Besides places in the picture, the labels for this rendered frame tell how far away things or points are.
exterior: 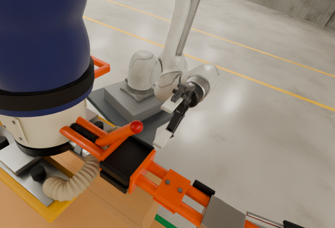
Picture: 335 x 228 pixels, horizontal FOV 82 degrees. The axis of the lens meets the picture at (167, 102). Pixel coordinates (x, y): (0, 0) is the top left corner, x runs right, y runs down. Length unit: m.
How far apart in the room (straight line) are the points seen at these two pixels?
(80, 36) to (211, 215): 0.40
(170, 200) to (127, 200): 0.34
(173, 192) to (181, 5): 0.68
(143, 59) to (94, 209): 0.76
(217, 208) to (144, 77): 0.88
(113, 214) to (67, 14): 0.56
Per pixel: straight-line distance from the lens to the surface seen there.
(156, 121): 1.23
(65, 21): 0.37
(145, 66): 1.13
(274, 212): 2.16
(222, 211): 0.42
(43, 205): 0.54
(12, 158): 0.60
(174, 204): 0.39
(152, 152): 0.42
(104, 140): 0.43
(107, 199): 0.72
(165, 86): 0.80
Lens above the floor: 1.60
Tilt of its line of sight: 38 degrees down
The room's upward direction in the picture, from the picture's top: 14 degrees clockwise
